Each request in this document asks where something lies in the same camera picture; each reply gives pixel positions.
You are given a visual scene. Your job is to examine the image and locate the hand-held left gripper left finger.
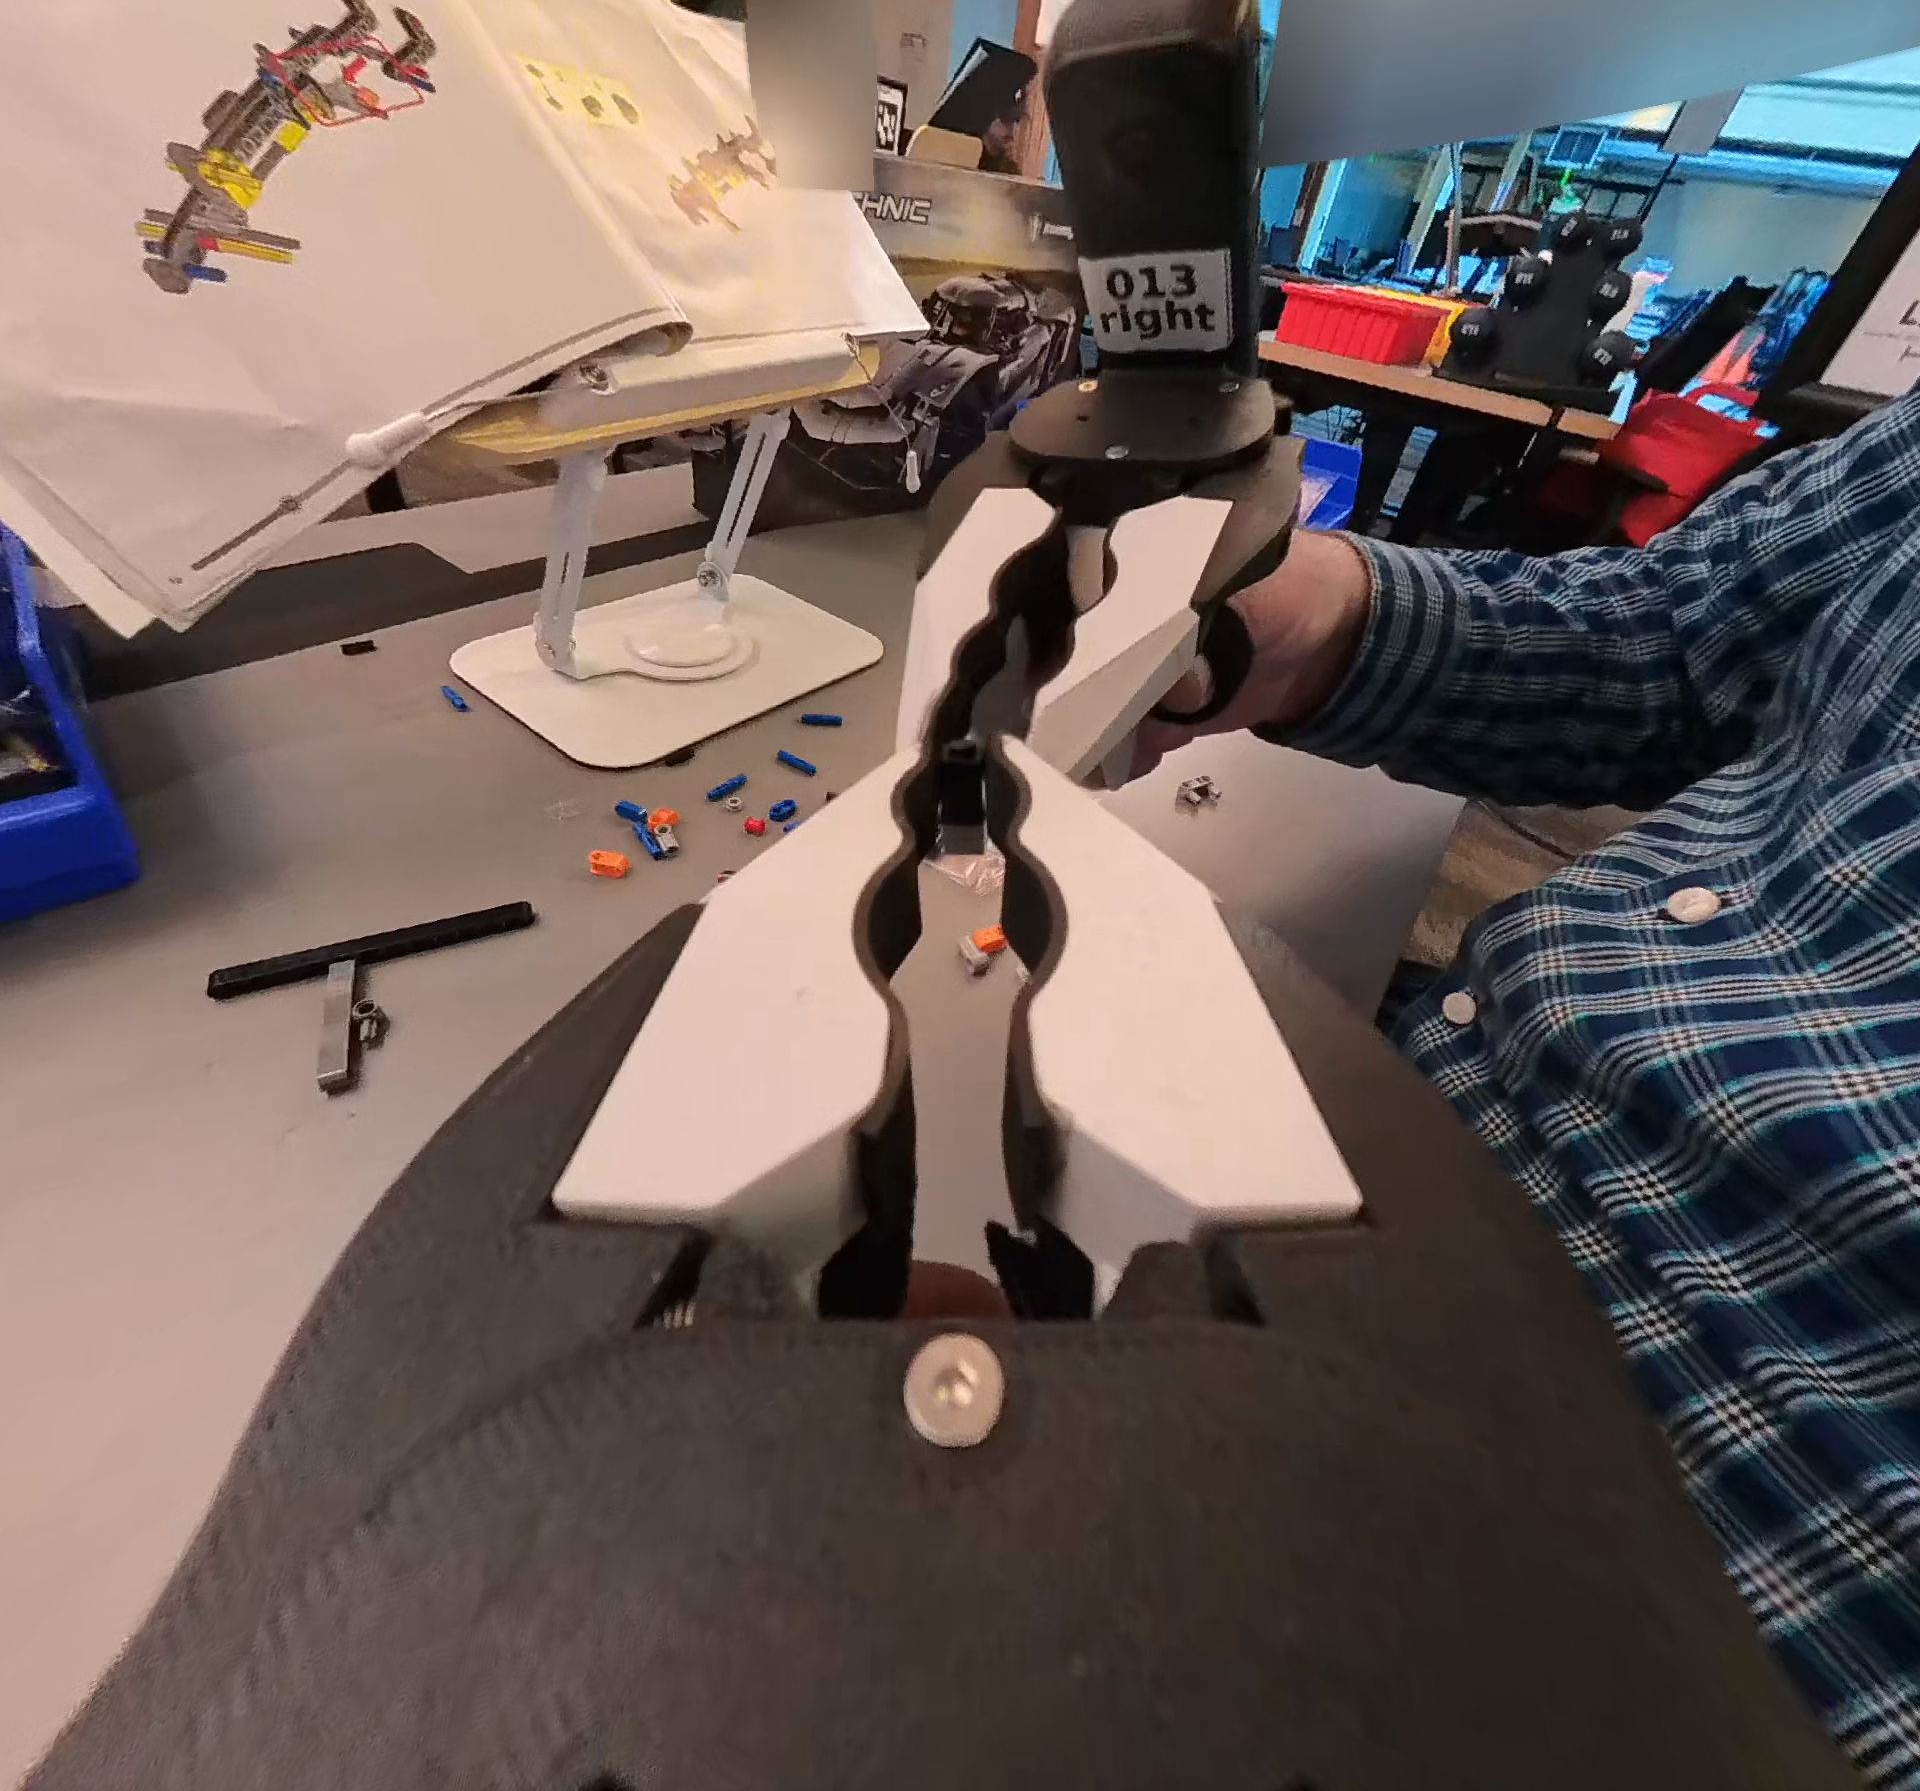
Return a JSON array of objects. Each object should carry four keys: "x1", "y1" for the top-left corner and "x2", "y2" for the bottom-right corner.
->
[{"x1": 548, "y1": 749, "x2": 946, "y2": 1320}]

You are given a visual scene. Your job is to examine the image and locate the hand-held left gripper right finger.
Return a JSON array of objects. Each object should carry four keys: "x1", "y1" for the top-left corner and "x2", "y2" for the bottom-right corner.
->
[{"x1": 981, "y1": 739, "x2": 1367, "y2": 1320}]

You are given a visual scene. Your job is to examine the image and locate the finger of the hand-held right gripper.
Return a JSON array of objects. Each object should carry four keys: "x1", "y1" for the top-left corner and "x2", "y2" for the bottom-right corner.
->
[
  {"x1": 892, "y1": 487, "x2": 1065, "y2": 775},
  {"x1": 975, "y1": 497, "x2": 1235, "y2": 790}
]

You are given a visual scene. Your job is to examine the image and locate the person's right forearm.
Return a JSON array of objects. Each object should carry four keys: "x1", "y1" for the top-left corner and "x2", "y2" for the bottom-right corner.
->
[{"x1": 1260, "y1": 396, "x2": 1920, "y2": 834}]

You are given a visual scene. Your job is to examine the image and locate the group of small lego pins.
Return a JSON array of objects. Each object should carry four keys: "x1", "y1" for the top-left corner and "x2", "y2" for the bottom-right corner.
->
[{"x1": 612, "y1": 711, "x2": 845, "y2": 862}]

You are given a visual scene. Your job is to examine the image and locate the lego box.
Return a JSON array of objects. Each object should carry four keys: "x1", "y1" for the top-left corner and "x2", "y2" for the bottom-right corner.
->
[{"x1": 690, "y1": 162, "x2": 1085, "y2": 533}]

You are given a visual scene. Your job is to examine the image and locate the long black lego beam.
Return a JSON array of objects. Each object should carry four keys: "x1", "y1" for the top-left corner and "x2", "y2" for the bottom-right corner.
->
[{"x1": 204, "y1": 899, "x2": 538, "y2": 1002}]

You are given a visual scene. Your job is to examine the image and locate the bags of lego parts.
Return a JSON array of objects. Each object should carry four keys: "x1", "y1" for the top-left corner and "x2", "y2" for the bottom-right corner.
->
[{"x1": 0, "y1": 681, "x2": 68, "y2": 794}]

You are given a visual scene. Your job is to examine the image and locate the person's right hand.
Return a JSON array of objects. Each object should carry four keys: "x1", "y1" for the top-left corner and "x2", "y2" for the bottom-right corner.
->
[{"x1": 1125, "y1": 530, "x2": 1374, "y2": 788}]

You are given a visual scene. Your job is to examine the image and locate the black tablet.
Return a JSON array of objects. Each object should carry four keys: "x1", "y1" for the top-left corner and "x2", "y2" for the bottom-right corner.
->
[{"x1": 926, "y1": 38, "x2": 1039, "y2": 174}]

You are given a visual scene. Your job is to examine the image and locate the red storage bin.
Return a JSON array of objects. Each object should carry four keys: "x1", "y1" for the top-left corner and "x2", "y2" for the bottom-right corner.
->
[{"x1": 1274, "y1": 281, "x2": 1469, "y2": 368}]

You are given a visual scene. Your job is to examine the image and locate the white book stand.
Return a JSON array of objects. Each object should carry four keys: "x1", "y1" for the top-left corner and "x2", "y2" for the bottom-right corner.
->
[{"x1": 448, "y1": 337, "x2": 886, "y2": 773}]

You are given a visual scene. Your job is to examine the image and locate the wooden table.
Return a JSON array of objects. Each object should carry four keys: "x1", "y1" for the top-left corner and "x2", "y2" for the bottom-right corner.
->
[{"x1": 1258, "y1": 337, "x2": 1628, "y2": 540}]

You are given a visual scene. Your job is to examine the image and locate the black equipment rack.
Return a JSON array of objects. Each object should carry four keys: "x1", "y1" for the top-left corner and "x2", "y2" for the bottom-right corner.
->
[{"x1": 1448, "y1": 211, "x2": 1647, "y2": 391}]

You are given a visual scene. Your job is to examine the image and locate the person's plaid shirt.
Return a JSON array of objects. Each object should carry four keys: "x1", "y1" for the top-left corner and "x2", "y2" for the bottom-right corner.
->
[{"x1": 1379, "y1": 711, "x2": 1920, "y2": 1791}]

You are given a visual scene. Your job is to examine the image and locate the red bag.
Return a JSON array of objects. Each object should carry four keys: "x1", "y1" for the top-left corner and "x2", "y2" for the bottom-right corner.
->
[{"x1": 1589, "y1": 382, "x2": 1779, "y2": 549}]

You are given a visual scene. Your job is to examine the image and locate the blue storage bin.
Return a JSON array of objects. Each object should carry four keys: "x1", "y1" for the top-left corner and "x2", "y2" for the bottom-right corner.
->
[{"x1": 0, "y1": 522, "x2": 140, "y2": 923}]

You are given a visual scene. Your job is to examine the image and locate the instruction book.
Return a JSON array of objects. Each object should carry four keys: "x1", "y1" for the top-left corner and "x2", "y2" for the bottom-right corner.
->
[{"x1": 0, "y1": 0, "x2": 932, "y2": 634}]

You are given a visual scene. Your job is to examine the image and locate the white sign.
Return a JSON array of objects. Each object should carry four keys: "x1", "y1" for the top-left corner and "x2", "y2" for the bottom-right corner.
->
[{"x1": 1819, "y1": 193, "x2": 1920, "y2": 399}]

